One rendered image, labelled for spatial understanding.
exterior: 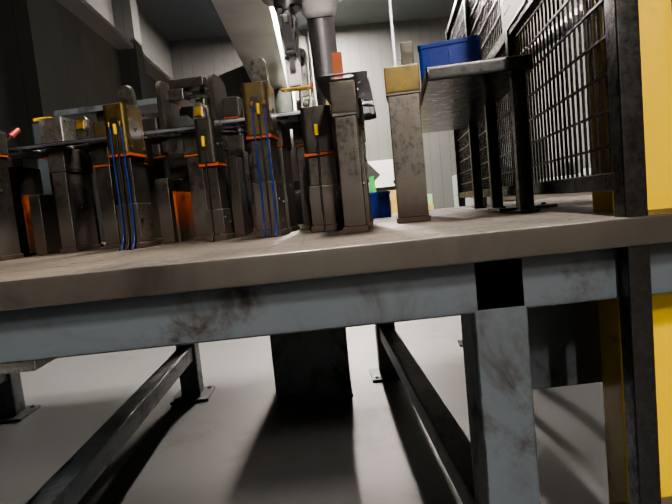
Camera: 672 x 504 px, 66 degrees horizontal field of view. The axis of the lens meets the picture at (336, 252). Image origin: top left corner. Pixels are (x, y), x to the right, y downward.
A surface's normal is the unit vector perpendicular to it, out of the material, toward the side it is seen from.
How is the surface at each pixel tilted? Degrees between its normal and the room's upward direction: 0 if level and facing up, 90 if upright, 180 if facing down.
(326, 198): 90
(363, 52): 90
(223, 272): 90
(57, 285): 90
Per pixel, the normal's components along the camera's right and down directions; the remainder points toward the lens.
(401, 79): -0.11, 0.10
